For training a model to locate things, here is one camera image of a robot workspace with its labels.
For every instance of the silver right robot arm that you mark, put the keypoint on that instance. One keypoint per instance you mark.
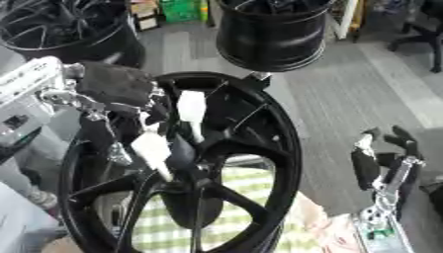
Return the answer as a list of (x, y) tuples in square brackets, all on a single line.
[(382, 227)]

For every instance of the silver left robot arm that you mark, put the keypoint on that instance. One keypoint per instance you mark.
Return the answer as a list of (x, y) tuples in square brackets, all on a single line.
[(28, 99)]

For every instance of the black spoked wheel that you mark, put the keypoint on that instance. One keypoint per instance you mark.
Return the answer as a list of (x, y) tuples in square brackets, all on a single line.
[(276, 154)]

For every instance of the white shelf unit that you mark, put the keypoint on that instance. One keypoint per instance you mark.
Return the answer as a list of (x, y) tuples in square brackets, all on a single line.
[(346, 18)]

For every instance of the black office chair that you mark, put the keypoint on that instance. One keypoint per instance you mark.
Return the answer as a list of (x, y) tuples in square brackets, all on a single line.
[(424, 33)]

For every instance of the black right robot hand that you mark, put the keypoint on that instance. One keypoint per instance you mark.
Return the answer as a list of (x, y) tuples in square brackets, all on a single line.
[(364, 166)]

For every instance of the green box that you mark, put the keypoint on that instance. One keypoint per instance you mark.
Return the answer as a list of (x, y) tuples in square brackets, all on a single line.
[(182, 10)]

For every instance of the black wheel rim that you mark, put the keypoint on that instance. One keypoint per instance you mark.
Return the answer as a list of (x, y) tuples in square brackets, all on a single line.
[(69, 29), (271, 36)]

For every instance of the white hub pin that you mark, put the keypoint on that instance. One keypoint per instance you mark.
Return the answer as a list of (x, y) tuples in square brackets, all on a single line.
[(191, 104), (151, 147)]

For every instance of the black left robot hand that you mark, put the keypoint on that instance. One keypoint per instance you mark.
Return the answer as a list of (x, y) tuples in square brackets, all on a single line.
[(113, 83)]

